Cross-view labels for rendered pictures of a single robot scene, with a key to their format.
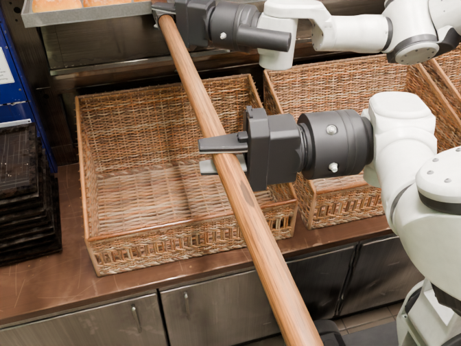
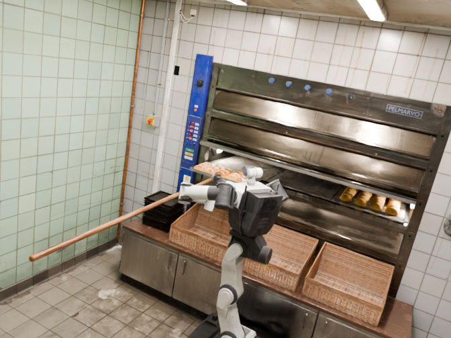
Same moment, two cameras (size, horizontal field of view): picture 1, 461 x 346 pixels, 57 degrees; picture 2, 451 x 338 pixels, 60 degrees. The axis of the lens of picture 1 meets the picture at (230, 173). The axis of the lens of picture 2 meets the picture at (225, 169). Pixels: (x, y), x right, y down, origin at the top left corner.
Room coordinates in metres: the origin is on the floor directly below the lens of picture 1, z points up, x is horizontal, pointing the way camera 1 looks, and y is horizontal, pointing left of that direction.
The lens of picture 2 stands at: (-1.47, -1.89, 2.14)
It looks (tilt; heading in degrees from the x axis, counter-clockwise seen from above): 15 degrees down; 40
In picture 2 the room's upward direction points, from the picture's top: 10 degrees clockwise
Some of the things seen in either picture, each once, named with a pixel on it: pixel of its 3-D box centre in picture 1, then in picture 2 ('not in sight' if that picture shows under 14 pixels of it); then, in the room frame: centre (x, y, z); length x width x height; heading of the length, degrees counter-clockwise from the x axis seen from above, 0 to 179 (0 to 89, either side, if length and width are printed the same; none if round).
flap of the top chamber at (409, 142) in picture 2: not in sight; (311, 119); (1.36, -0.34, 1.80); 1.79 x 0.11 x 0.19; 106
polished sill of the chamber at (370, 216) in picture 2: not in sight; (294, 193); (1.39, -0.34, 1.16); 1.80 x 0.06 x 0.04; 106
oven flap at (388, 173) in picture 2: not in sight; (304, 151); (1.36, -0.34, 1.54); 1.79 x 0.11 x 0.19; 106
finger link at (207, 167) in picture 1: (223, 168); not in sight; (0.43, 0.01, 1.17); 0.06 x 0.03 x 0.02; 99
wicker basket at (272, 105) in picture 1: (364, 131); (274, 252); (1.11, -0.43, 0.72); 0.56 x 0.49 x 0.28; 105
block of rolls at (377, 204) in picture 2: not in sight; (372, 196); (1.94, -0.78, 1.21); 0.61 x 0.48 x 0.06; 16
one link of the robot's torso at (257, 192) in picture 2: not in sight; (252, 207); (0.50, -0.55, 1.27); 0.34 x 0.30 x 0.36; 167
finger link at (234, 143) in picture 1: (222, 141); not in sight; (0.43, 0.01, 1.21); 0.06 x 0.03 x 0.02; 99
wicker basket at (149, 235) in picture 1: (181, 164); (211, 228); (0.95, 0.14, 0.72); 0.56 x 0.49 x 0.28; 104
